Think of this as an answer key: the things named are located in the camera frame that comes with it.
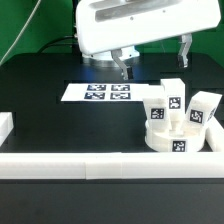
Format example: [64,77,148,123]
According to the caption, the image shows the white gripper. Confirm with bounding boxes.
[76,0,221,80]

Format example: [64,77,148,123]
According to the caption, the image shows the white round stool seat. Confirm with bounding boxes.
[145,122,205,152]

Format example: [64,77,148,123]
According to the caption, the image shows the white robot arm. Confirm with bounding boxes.
[75,0,221,80]

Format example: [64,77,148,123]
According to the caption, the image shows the white marker sheet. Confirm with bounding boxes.
[61,83,151,102]

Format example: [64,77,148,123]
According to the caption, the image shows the black cable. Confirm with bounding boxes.
[38,0,88,54]

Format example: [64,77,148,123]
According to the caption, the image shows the white right fence wall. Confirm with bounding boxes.
[206,117,224,153]

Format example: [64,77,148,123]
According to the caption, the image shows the white fence wall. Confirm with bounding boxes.
[0,152,224,180]
[0,112,14,146]
[206,117,224,153]

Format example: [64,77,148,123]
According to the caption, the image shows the grey thin cable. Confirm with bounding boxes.
[0,0,43,66]

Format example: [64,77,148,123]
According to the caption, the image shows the white front fence wall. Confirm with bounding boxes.
[0,152,224,180]

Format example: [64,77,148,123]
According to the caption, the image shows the white left fence wall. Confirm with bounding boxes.
[0,112,14,146]

